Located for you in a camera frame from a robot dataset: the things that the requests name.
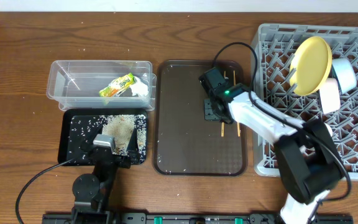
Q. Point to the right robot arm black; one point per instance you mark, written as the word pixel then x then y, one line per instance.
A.
pixel 308 163

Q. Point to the wooden chopstick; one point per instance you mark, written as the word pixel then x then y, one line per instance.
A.
pixel 223 124
pixel 237 124

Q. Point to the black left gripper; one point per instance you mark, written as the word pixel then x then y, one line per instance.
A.
pixel 111 157

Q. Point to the pink bowl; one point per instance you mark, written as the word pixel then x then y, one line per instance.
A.
pixel 329 96

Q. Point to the small cream cup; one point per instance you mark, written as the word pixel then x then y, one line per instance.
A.
pixel 328 130

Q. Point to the grey dishwasher rack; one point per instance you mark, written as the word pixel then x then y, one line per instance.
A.
pixel 275 45

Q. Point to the right wooden chopstick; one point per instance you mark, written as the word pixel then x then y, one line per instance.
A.
pixel 237 124

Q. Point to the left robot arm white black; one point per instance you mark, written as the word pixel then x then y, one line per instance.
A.
pixel 92 190

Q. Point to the green snack wrapper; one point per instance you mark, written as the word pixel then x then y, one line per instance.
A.
pixel 118 86

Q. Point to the light blue bowl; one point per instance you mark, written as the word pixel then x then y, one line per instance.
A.
pixel 344 74

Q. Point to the left wooden chopstick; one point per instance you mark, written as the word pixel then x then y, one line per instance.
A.
pixel 223 124

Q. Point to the black tray with rice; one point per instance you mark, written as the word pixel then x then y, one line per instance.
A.
pixel 79 124

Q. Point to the yellow plate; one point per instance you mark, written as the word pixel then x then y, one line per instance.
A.
pixel 312 64

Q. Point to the white napkin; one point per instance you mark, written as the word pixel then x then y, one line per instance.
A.
pixel 138 88

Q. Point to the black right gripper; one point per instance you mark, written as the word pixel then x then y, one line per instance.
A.
pixel 212 101

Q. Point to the clear plastic bin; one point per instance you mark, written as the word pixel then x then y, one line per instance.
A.
pixel 76 83

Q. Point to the dark brown serving tray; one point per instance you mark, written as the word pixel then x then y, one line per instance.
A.
pixel 186 143

